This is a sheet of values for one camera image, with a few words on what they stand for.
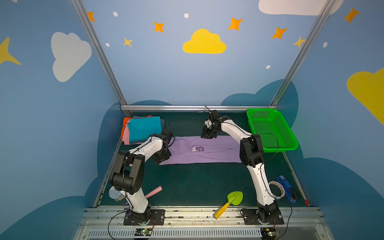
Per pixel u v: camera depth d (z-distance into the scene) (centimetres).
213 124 82
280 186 84
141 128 101
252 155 63
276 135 108
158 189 82
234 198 79
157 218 73
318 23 75
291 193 79
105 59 88
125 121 110
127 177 47
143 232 71
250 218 74
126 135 103
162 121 112
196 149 101
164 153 79
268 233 71
